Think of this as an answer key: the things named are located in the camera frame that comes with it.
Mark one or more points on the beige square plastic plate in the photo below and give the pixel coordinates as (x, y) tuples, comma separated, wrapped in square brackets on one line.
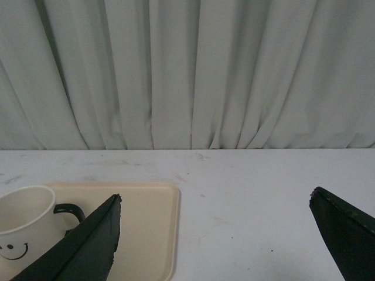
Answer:
[(149, 223)]

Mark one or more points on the white smiley mug black handle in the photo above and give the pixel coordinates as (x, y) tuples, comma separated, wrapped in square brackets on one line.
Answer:
[(31, 223)]

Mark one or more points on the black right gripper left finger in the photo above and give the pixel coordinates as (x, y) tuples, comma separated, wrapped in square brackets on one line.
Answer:
[(86, 252)]

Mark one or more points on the white pleated curtain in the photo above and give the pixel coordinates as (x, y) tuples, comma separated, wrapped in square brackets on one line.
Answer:
[(187, 74)]

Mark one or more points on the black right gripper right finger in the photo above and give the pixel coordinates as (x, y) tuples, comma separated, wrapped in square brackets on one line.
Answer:
[(347, 232)]

